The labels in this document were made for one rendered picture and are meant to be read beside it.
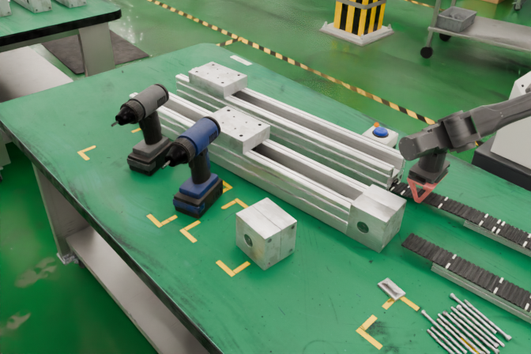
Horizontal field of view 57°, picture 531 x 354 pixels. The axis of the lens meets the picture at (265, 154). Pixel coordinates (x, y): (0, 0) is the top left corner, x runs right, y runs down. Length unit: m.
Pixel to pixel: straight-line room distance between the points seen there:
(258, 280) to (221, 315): 0.11
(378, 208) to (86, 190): 0.74
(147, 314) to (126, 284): 0.16
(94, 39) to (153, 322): 1.55
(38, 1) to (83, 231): 1.18
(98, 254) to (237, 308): 1.03
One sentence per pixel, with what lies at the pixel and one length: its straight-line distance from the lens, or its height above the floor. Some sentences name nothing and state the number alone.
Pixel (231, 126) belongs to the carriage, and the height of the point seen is 0.90.
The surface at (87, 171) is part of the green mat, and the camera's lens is 1.41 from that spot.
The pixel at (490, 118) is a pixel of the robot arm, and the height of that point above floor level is 1.08.
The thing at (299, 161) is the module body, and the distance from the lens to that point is 1.25.
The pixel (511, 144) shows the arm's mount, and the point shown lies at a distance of 1.57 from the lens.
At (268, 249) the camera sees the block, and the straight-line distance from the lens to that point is 1.03.
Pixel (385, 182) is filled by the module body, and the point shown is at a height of 0.83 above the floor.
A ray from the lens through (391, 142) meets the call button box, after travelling 1.44.
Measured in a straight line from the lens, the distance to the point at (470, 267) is 1.14.
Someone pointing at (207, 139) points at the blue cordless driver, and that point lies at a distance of 1.12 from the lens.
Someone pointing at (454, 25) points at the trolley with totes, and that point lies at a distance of 4.18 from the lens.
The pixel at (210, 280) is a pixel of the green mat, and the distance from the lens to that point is 1.06.
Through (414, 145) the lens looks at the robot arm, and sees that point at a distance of 1.13.
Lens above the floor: 1.58
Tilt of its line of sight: 34 degrees down
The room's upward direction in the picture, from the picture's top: 2 degrees clockwise
